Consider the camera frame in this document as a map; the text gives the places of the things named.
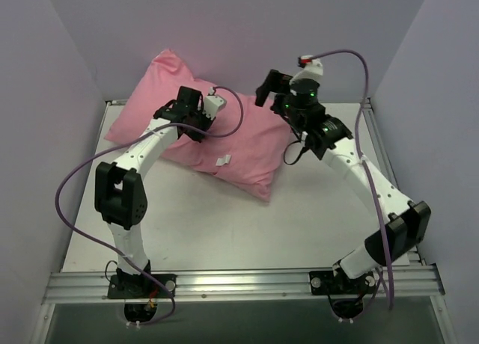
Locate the aluminium front rail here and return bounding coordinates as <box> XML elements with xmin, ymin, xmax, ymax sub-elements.
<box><xmin>40</xmin><ymin>263</ymin><xmax>446</xmax><ymax>304</ymax></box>

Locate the aluminium right side rail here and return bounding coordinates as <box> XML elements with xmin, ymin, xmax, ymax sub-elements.
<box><xmin>361</xmin><ymin>99</ymin><xmax>427</xmax><ymax>266</ymax></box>

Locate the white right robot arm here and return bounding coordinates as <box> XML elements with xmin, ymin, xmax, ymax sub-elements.
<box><xmin>255</xmin><ymin>70</ymin><xmax>431</xmax><ymax>294</ymax></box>

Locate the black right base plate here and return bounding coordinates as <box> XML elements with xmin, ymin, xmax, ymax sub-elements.
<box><xmin>308</xmin><ymin>267</ymin><xmax>377</xmax><ymax>319</ymax></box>

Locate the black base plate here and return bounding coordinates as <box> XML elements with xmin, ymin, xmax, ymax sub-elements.
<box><xmin>107</xmin><ymin>268</ymin><xmax>177</xmax><ymax>325</ymax></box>
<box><xmin>308</xmin><ymin>267</ymin><xmax>377</xmax><ymax>319</ymax></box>

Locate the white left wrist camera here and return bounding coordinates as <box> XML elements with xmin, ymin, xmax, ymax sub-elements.
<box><xmin>202</xmin><ymin>87</ymin><xmax>227</xmax><ymax>120</ymax></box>

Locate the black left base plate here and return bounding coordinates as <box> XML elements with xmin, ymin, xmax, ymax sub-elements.
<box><xmin>107</xmin><ymin>268</ymin><xmax>177</xmax><ymax>325</ymax></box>

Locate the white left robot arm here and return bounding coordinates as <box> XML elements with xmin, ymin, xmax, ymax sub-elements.
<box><xmin>94</xmin><ymin>86</ymin><xmax>227</xmax><ymax>298</ymax></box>

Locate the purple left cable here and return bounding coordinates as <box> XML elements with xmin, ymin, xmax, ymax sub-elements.
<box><xmin>55</xmin><ymin>87</ymin><xmax>246</xmax><ymax>325</ymax></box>

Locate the aluminium rail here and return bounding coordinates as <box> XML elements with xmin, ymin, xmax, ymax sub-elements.
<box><xmin>361</xmin><ymin>99</ymin><xmax>427</xmax><ymax>266</ymax></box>
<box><xmin>106</xmin><ymin>98</ymin><xmax>371</xmax><ymax>108</ymax></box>
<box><xmin>40</xmin><ymin>263</ymin><xmax>446</xmax><ymax>304</ymax></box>

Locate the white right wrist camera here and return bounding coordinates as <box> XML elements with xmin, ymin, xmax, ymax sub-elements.
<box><xmin>290</xmin><ymin>55</ymin><xmax>323</xmax><ymax>84</ymax></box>

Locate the pink floral pillowcase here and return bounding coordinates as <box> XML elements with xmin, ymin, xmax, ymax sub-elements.
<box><xmin>103</xmin><ymin>48</ymin><xmax>292</xmax><ymax>204</ymax></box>

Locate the black short right cable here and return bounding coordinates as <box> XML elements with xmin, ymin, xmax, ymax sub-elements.
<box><xmin>283</xmin><ymin>140</ymin><xmax>310</xmax><ymax>166</ymax></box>

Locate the purple cable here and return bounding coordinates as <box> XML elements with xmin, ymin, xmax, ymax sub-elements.
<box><xmin>309</xmin><ymin>50</ymin><xmax>394</xmax><ymax>310</ymax></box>
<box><xmin>55</xmin><ymin>87</ymin><xmax>246</xmax><ymax>325</ymax></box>

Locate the aluminium back rail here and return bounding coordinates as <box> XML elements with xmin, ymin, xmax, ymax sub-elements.
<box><xmin>106</xmin><ymin>98</ymin><xmax>371</xmax><ymax>108</ymax></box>

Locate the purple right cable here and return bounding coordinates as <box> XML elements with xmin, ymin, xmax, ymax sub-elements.
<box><xmin>309</xmin><ymin>50</ymin><xmax>394</xmax><ymax>310</ymax></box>

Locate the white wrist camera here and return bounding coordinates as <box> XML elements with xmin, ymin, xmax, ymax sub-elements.
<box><xmin>290</xmin><ymin>55</ymin><xmax>323</xmax><ymax>84</ymax></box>
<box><xmin>202</xmin><ymin>87</ymin><xmax>227</xmax><ymax>120</ymax></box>

